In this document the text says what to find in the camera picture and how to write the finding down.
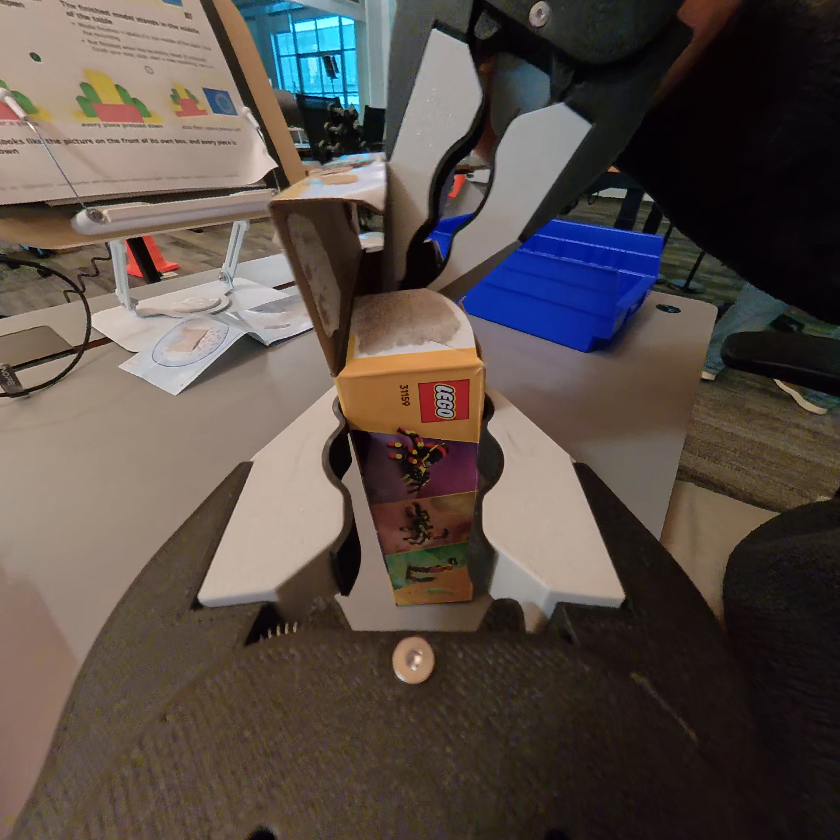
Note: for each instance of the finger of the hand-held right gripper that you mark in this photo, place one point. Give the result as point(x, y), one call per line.
point(426, 118)
point(525, 177)

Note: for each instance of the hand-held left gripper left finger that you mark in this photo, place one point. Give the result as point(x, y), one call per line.
point(282, 518)

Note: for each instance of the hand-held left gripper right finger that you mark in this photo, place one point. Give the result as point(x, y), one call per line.
point(544, 525)

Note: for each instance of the yellow cardboard toy box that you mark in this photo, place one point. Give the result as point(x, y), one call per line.
point(420, 472)

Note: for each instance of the pale blue instruction booklet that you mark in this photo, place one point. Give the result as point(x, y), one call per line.
point(190, 341)

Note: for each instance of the person's right forearm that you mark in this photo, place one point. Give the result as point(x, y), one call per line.
point(754, 164)

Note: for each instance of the orange traffic cone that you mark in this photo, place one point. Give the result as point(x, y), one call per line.
point(152, 257)
point(457, 185)

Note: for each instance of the background window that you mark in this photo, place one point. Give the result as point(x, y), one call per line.
point(315, 59)

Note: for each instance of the blue plastic bin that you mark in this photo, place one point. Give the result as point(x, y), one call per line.
point(577, 302)

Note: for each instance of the white document stand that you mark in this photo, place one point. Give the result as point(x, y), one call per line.
point(164, 213)

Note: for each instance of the black chair armrest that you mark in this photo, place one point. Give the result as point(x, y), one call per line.
point(787, 361)

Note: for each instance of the printed instruction sheet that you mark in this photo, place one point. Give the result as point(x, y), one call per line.
point(131, 131)

